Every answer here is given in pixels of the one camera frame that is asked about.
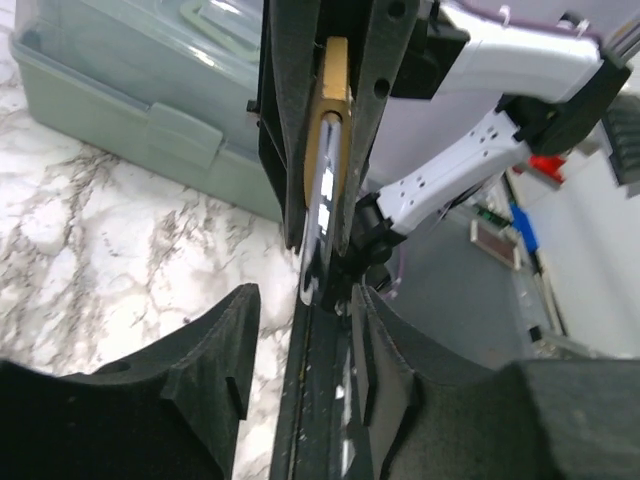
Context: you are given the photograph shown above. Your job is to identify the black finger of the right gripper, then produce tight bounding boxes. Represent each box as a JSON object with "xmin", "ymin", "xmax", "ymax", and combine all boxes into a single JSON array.
[{"xmin": 257, "ymin": 1, "xmax": 320, "ymax": 249}]

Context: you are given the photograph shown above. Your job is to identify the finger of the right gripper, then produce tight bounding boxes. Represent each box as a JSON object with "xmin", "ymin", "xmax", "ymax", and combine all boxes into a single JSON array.
[{"xmin": 335, "ymin": 1, "xmax": 420, "ymax": 255}]

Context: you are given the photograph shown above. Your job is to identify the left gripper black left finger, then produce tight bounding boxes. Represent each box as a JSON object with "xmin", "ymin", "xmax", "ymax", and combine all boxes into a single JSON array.
[{"xmin": 1, "ymin": 283, "xmax": 261, "ymax": 479}]

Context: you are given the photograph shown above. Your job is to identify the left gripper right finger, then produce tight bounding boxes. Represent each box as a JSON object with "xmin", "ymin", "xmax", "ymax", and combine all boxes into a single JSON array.
[{"xmin": 352, "ymin": 285, "xmax": 639, "ymax": 479}]

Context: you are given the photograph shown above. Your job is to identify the brass padlock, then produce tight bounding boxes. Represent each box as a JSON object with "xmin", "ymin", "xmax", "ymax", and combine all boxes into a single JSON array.
[{"xmin": 299, "ymin": 37, "xmax": 352, "ymax": 306}]

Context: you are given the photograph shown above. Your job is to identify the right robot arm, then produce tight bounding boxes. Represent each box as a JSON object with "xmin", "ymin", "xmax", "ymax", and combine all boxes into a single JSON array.
[{"xmin": 248, "ymin": 1, "xmax": 631, "ymax": 308}]

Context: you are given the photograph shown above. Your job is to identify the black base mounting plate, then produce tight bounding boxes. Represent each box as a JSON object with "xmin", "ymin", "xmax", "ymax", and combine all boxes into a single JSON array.
[{"xmin": 269, "ymin": 302, "xmax": 373, "ymax": 480}]

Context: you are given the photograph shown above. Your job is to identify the clear plastic bin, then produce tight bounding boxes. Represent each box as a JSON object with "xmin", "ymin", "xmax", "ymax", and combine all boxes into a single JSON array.
[{"xmin": 11, "ymin": 1, "xmax": 281, "ymax": 221}]

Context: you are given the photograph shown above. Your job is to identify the dark stacked crates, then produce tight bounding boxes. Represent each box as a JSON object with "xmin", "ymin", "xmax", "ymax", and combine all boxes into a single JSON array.
[{"xmin": 601, "ymin": 93, "xmax": 639, "ymax": 186}]

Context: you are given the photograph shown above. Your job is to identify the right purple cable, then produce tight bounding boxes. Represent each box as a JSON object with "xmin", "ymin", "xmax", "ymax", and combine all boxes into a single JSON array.
[{"xmin": 459, "ymin": 0, "xmax": 606, "ymax": 44}]

